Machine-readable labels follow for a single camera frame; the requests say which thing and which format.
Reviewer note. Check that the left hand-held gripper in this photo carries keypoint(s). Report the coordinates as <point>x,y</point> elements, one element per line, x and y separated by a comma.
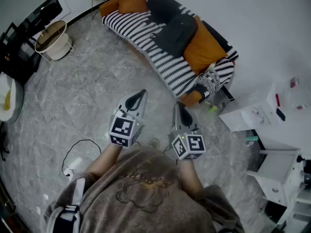
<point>122,130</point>

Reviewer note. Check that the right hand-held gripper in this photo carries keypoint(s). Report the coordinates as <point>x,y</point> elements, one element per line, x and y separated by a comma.
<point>192,144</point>

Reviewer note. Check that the black white striped sofa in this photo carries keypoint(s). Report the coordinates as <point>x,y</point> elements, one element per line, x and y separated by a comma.
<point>136,28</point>

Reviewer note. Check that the person's left forearm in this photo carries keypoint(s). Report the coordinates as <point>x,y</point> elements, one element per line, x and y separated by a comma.
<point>104,159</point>

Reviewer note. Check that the person's right forearm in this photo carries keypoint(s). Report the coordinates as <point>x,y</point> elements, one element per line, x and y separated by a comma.
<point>189,176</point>

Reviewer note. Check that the green toy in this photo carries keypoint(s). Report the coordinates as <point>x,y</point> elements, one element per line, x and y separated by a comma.
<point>212,108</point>

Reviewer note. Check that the person's right shoe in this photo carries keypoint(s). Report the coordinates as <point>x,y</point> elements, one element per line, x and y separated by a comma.
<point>154,142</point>

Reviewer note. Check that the person's shoe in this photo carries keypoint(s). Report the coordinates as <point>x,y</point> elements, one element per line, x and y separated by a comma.
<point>154,142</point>
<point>136,144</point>

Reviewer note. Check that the person's left shoe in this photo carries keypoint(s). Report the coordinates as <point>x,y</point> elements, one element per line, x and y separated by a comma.
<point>136,144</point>

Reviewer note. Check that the black white patterned knit blanket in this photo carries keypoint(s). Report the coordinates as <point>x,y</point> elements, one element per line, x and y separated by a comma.
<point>209,84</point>

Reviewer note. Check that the teal item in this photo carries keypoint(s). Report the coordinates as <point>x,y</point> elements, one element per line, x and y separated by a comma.
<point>251,139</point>

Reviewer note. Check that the person's brown shirt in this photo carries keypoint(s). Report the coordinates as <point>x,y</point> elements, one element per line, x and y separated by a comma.
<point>145,203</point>

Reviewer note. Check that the white plug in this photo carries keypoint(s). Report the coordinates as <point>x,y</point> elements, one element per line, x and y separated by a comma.
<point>67,171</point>

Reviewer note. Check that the red pen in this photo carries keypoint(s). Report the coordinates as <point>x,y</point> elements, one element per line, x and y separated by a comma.
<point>277,100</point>

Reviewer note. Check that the black phone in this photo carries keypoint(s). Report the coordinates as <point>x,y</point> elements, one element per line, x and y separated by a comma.
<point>281,114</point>

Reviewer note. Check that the white drawer cabinet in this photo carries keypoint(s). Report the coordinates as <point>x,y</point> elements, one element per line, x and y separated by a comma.
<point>279,169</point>

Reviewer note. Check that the white table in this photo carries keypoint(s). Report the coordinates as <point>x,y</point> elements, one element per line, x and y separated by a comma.
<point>291,130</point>

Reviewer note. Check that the white round seat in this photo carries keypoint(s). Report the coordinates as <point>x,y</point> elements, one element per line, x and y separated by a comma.
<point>15,98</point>

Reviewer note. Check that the red packet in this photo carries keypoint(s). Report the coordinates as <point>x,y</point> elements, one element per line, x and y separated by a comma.
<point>294,82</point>

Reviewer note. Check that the yellow item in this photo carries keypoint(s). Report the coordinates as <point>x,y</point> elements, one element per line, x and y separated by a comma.
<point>7,101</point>

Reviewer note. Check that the black television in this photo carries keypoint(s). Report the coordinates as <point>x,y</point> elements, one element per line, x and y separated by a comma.
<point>24,1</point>

